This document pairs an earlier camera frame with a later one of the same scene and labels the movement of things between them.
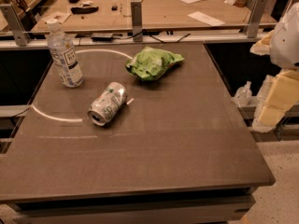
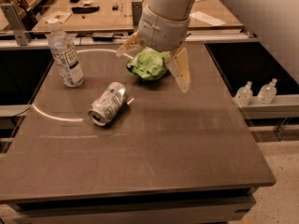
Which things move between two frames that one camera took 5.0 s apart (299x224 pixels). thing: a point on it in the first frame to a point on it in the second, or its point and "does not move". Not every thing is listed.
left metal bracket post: x=21 y=37 does not move
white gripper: x=286 y=44 to x=163 y=32
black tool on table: x=84 y=10 does not move
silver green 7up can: x=109 y=102 does not move
